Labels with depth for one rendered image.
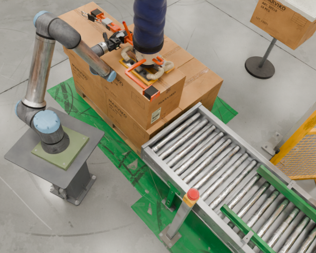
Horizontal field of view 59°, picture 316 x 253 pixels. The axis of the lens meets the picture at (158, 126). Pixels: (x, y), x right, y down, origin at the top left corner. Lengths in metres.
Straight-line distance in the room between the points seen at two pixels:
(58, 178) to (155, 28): 1.17
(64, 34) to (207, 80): 1.57
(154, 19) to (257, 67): 2.33
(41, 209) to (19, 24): 2.59
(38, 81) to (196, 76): 1.53
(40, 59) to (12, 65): 2.01
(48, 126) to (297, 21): 2.56
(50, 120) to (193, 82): 1.45
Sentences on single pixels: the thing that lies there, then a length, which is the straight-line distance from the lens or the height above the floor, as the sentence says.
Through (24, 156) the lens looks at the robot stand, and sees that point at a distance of 2.12.
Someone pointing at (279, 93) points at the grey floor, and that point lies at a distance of 3.82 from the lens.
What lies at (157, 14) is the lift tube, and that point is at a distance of 1.87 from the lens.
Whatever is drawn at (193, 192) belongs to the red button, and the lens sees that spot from 1.63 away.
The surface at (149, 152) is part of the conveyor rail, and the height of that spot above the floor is 0.59.
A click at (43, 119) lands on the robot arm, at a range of 1.89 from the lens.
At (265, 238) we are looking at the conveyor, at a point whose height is 0.49.
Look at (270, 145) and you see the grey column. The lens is 3.26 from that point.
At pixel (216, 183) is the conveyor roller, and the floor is 0.55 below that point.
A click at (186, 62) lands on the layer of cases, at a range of 2.95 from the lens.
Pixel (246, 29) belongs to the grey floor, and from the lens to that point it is 4.56.
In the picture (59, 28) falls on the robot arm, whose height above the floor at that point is 1.51.
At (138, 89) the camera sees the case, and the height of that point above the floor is 0.94.
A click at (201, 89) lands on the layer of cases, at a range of 2.72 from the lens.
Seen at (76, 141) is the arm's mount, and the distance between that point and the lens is 2.06.
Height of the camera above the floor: 2.53
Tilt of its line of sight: 56 degrees down
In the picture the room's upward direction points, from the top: 9 degrees clockwise
